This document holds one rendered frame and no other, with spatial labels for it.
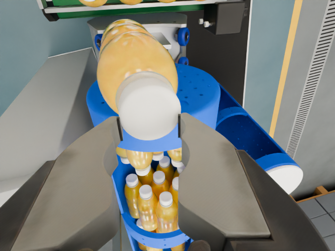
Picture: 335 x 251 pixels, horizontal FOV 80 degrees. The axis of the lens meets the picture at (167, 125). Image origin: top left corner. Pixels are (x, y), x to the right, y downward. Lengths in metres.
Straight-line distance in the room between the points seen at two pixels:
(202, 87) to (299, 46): 1.74
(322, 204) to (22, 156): 3.89
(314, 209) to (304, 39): 2.63
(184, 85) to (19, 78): 1.46
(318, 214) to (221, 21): 3.60
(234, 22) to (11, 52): 1.43
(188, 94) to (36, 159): 0.45
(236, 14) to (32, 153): 0.65
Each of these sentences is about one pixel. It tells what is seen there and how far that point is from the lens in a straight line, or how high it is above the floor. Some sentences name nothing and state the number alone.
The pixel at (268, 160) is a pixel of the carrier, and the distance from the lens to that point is 0.98.
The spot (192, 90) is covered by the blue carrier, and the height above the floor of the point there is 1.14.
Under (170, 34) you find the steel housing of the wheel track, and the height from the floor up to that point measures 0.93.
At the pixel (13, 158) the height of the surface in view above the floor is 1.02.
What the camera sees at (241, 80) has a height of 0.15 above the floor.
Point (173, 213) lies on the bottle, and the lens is 0.66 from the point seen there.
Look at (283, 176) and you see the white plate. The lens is 1.04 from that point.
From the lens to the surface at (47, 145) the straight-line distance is 0.68.
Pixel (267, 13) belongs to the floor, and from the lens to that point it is 1.84.
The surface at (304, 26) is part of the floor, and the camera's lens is 2.09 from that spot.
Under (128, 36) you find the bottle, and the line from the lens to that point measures 0.18.
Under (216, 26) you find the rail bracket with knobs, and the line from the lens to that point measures 0.55.
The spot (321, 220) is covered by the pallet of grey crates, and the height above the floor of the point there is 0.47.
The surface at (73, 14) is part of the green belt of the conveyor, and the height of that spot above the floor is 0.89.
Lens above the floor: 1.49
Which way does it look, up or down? 52 degrees down
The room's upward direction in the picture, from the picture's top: 161 degrees clockwise
